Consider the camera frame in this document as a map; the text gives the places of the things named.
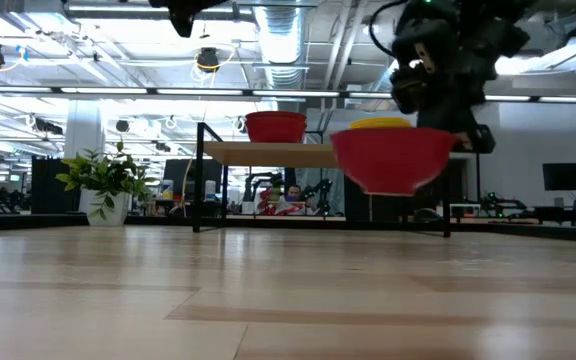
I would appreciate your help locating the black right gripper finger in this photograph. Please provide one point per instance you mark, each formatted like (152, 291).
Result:
(430, 120)
(459, 122)

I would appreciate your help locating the yellow plastic mini bowl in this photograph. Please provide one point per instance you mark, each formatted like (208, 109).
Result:
(380, 126)
(380, 120)

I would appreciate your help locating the red floral ceramic bowl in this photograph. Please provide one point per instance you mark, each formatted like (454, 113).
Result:
(275, 115)
(275, 132)
(393, 160)

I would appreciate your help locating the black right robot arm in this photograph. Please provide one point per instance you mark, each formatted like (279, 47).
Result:
(508, 30)

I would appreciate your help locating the black background robot arm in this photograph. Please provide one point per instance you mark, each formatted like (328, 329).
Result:
(263, 182)
(500, 204)

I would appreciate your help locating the long ceiling light strip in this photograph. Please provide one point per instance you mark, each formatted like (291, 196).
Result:
(198, 91)

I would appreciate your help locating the black monitor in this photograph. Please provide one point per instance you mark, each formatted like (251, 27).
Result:
(565, 176)

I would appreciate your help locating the person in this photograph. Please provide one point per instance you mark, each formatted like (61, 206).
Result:
(293, 192)

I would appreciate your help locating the wooden shelf with black legs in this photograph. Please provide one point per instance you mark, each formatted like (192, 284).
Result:
(268, 154)

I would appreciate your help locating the small white bottle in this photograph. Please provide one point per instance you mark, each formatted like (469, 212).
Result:
(168, 190)
(210, 190)

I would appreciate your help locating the green potted plant white pot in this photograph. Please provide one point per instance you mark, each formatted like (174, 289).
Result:
(105, 185)

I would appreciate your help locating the black partition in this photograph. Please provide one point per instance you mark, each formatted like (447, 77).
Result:
(53, 185)

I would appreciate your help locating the silver ventilation duct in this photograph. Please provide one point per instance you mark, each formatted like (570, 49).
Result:
(280, 45)

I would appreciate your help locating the black aluminium table frame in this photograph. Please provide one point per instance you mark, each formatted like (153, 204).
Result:
(43, 220)

